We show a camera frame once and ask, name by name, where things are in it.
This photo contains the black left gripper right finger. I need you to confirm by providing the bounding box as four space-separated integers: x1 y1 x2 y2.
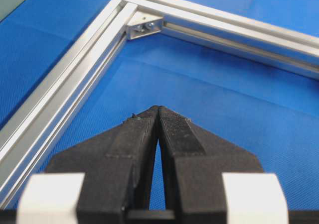
158 106 264 217

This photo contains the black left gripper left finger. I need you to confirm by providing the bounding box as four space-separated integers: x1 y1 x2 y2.
45 106 159 217

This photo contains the aluminium extrusion rectangular frame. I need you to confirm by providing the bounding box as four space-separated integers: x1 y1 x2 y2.
0 0 319 210

